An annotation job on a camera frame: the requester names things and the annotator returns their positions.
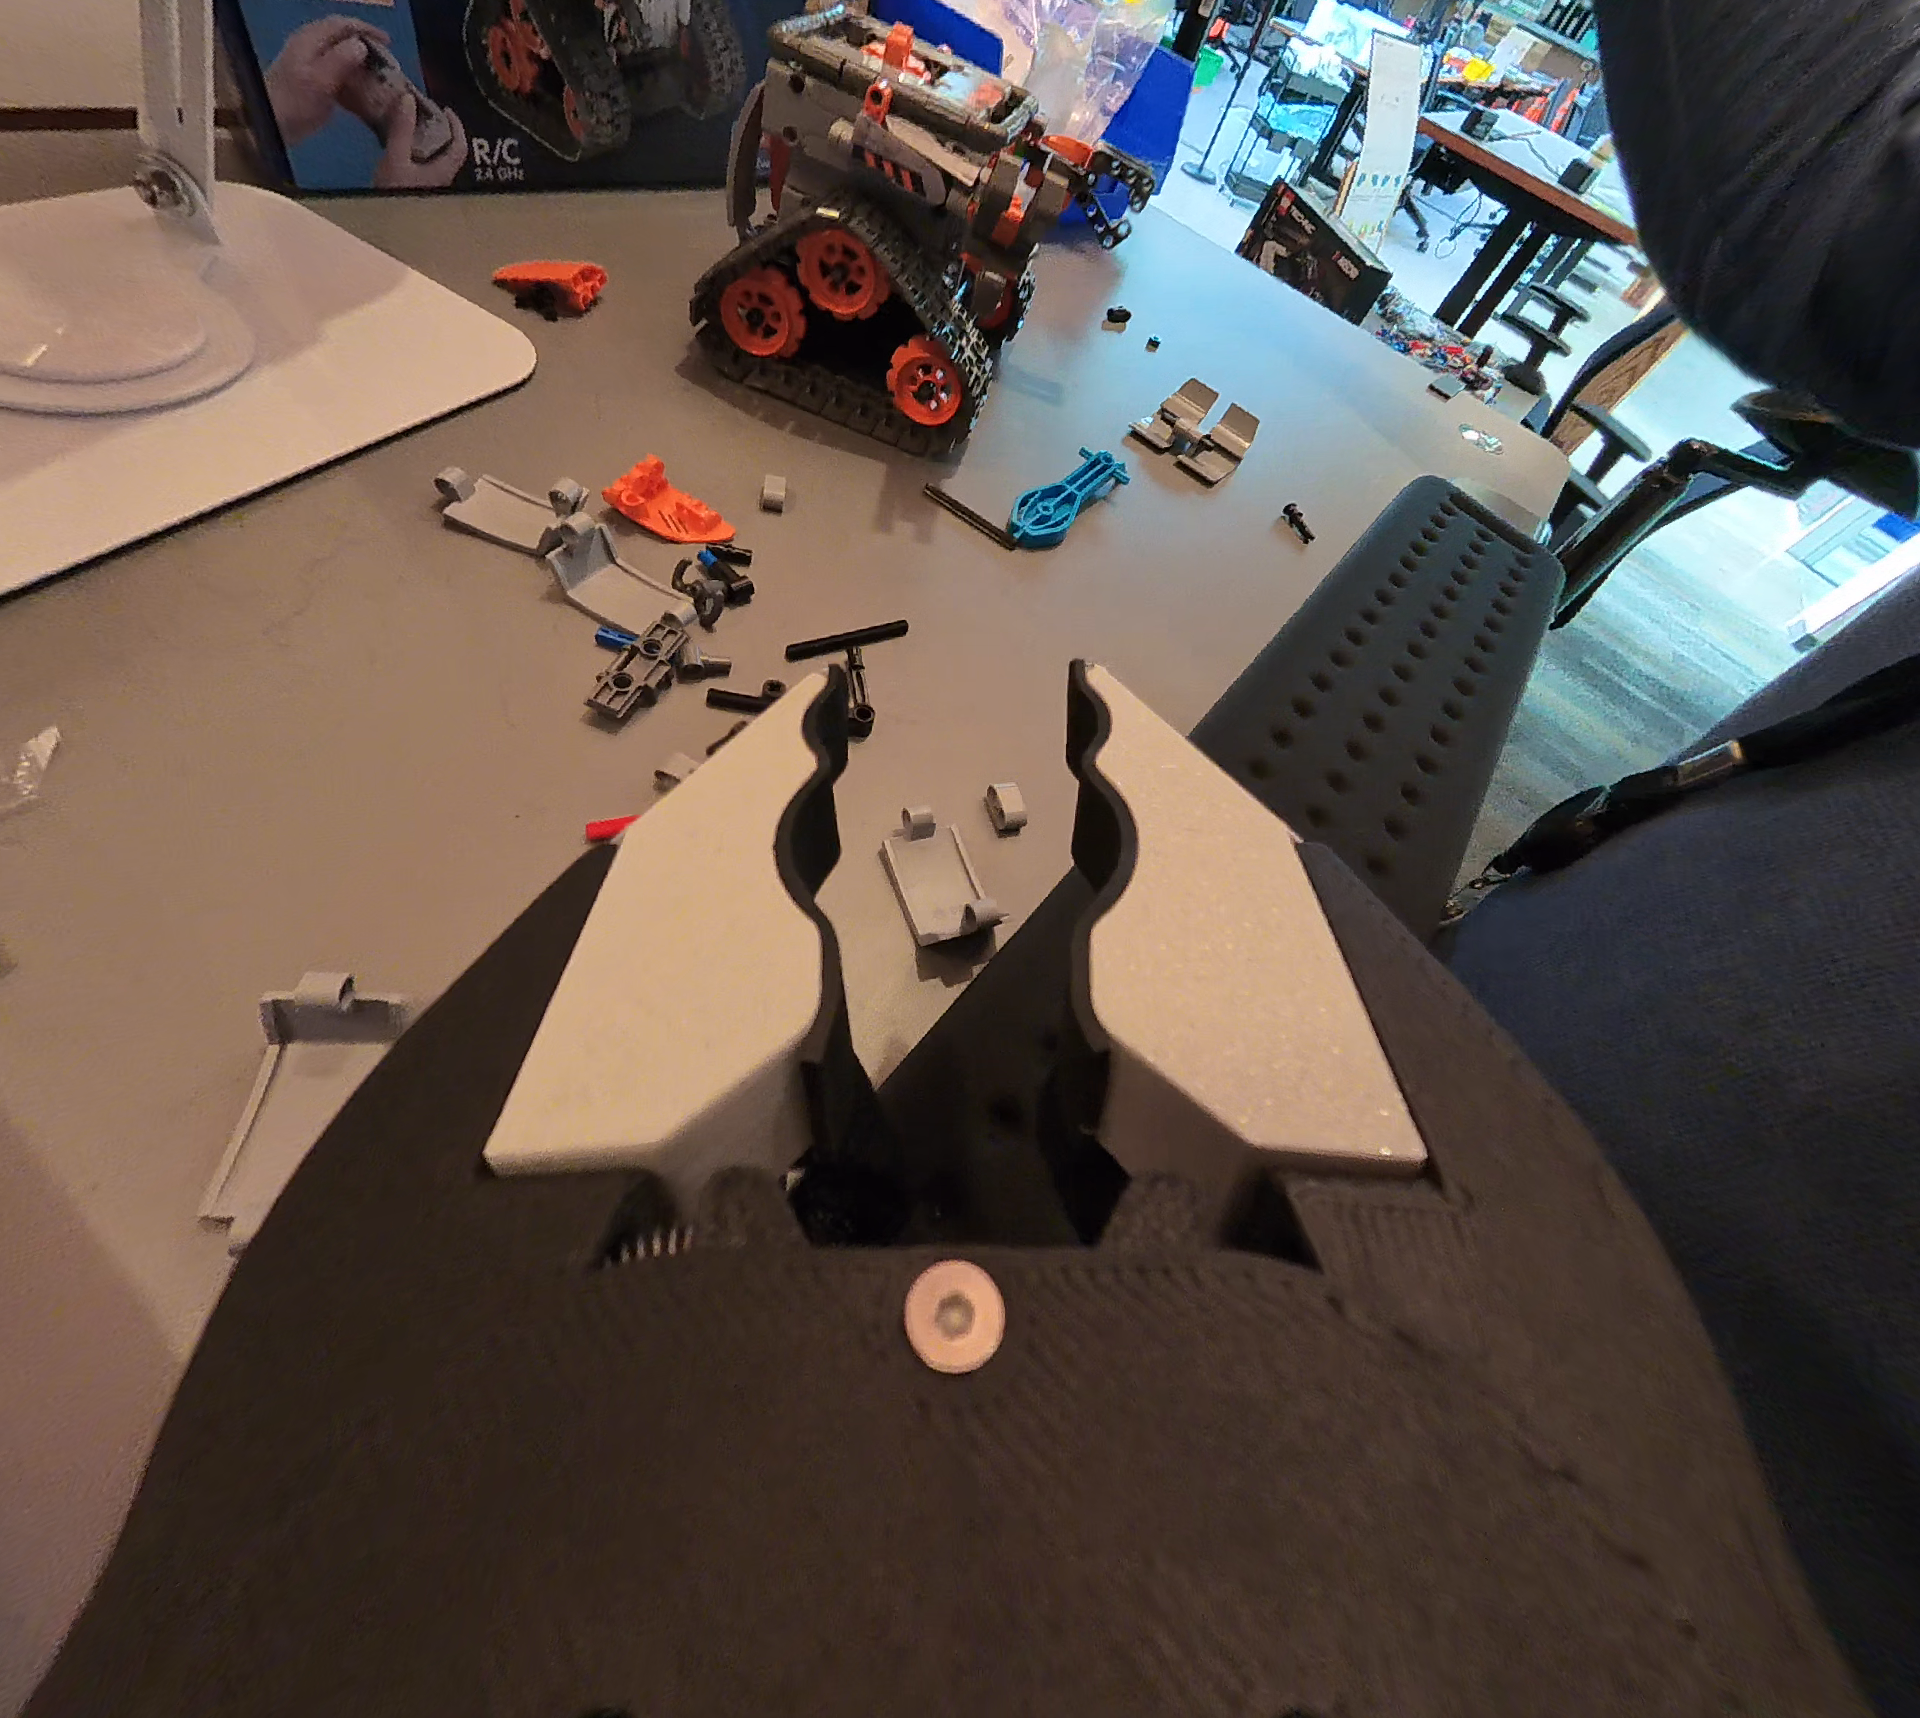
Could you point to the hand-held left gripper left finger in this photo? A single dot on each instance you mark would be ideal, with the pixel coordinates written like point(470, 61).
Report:
point(675, 998)

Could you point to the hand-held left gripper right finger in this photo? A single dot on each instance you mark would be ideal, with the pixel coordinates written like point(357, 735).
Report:
point(1244, 998)

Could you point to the grey orange tracked toy robot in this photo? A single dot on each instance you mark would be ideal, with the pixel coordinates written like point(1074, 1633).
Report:
point(885, 202)

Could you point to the person's right forearm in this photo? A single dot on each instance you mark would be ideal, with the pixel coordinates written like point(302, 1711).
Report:
point(1725, 98)

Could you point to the red toy part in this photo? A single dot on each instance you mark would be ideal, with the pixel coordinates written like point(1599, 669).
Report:
point(609, 829)

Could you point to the small grey black toy piece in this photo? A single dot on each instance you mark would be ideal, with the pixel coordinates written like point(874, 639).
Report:
point(678, 768)

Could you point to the pale grey toy panel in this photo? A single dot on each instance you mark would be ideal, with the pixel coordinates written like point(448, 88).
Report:
point(939, 878)
point(301, 1072)
point(609, 578)
point(502, 511)

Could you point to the small pale grey toy clip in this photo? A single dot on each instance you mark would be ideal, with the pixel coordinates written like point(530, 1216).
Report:
point(1007, 809)

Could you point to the dark grey toy beam assembly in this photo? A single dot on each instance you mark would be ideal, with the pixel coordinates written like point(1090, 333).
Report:
point(645, 669)

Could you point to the scattered black toy pins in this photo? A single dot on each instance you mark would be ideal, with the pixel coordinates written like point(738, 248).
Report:
point(848, 639)

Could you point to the black toy axle pin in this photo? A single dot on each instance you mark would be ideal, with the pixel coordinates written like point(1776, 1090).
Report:
point(1299, 523)

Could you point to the orange ribbed toy wedge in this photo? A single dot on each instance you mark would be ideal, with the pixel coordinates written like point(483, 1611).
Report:
point(669, 503)

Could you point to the light blue brick tool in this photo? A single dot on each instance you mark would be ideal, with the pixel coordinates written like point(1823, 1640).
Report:
point(1058, 503)

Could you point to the long black toy axle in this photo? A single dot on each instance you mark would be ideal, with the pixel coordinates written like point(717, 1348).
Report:
point(969, 514)

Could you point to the grey toy plate assembly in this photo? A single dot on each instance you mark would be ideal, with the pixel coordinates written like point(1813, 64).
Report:
point(1201, 429)

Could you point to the small clear plastic bag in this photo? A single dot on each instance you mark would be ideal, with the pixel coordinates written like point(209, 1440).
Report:
point(31, 766)

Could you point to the pile of small toy bricks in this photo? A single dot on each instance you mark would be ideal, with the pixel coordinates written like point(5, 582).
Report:
point(1433, 338)

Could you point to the black chair armrest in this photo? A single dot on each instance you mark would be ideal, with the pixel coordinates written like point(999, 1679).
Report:
point(1694, 473)

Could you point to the orange toy cone part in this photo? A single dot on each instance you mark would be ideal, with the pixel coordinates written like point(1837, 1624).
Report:
point(548, 281)

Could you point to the black toy car box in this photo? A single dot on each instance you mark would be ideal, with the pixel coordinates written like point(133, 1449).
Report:
point(1312, 248)

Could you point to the white book stand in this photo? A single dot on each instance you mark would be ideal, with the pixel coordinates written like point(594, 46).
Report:
point(225, 323)

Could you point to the wooden background desk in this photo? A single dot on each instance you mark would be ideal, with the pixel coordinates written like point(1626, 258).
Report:
point(1530, 173)

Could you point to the white sign board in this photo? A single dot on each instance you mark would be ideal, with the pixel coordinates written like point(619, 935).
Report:
point(1388, 128)

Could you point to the blue plastic bin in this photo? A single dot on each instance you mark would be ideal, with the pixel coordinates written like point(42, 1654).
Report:
point(1155, 112)

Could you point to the clear plastic bags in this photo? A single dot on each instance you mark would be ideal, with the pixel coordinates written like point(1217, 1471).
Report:
point(1081, 22)

